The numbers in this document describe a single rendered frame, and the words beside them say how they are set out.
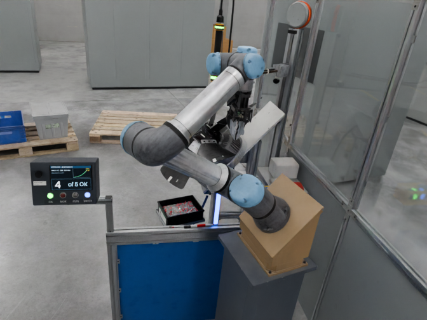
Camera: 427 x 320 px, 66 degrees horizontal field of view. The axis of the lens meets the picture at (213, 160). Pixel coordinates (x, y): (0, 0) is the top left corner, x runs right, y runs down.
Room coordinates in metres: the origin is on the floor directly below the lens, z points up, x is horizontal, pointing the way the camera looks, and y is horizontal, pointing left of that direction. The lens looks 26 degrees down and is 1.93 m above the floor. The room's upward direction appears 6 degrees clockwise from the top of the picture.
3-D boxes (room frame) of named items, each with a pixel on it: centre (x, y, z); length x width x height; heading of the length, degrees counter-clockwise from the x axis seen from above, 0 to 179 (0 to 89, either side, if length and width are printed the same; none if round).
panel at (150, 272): (1.38, 0.05, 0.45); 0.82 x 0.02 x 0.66; 103
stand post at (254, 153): (1.96, -0.26, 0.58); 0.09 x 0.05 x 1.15; 13
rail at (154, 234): (1.38, 0.05, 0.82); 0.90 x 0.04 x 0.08; 103
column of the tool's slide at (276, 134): (2.29, -0.45, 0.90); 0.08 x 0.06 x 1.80; 48
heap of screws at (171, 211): (1.52, 0.16, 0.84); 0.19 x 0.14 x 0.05; 119
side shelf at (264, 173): (1.99, -0.47, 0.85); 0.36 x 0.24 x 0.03; 13
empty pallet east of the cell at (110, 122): (4.65, 1.19, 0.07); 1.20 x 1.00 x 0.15; 99
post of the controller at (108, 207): (1.28, 0.47, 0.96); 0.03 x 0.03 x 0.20; 13
